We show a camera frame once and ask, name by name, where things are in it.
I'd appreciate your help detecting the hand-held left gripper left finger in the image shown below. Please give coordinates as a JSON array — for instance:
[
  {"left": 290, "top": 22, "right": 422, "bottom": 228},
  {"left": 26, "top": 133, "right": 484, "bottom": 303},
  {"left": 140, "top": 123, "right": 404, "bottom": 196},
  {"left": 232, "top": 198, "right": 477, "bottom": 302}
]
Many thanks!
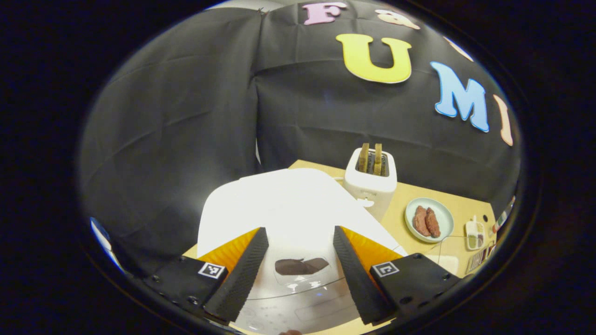
[{"left": 143, "top": 227, "right": 270, "bottom": 324}]

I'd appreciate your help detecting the white divided dish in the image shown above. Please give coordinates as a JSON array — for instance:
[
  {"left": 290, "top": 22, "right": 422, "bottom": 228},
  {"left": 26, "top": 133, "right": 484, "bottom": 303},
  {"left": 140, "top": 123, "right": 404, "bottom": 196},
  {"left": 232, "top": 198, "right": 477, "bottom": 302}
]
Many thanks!
[{"left": 466, "top": 215, "right": 486, "bottom": 251}]

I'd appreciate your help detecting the clear plastic water bottle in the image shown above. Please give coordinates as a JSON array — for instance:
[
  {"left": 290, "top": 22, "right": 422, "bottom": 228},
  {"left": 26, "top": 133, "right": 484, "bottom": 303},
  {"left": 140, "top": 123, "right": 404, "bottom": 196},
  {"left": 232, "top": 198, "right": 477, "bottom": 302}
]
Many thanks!
[{"left": 493, "top": 198, "right": 515, "bottom": 234}]

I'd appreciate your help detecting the metal wire chopstick holder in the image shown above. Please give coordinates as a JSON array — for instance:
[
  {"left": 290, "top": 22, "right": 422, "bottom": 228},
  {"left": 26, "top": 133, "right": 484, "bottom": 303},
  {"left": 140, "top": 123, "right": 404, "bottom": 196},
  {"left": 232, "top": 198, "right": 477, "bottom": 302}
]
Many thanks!
[{"left": 466, "top": 244, "right": 496, "bottom": 275}]

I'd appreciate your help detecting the white rice cooker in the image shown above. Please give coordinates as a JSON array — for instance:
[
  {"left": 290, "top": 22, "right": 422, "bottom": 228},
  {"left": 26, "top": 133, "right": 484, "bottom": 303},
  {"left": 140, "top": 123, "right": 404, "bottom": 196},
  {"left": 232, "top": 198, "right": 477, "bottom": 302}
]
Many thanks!
[{"left": 196, "top": 168, "right": 408, "bottom": 335}]

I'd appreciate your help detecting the pale green plate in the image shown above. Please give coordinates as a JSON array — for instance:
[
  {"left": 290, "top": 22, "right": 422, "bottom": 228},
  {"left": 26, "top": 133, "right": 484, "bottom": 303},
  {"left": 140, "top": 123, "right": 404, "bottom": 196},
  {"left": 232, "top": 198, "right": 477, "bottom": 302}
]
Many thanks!
[{"left": 405, "top": 197, "right": 454, "bottom": 243}]

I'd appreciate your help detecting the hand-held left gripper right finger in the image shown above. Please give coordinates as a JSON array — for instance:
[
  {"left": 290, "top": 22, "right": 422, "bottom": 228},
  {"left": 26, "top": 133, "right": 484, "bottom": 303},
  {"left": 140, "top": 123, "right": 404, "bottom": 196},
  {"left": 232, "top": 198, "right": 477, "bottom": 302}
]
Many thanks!
[{"left": 333, "top": 226, "right": 461, "bottom": 325}]

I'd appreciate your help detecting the white toaster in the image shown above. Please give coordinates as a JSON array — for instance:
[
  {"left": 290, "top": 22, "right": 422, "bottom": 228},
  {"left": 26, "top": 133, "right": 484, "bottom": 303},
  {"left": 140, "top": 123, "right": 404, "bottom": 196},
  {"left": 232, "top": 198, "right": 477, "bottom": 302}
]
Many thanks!
[{"left": 343, "top": 147, "right": 398, "bottom": 221}]

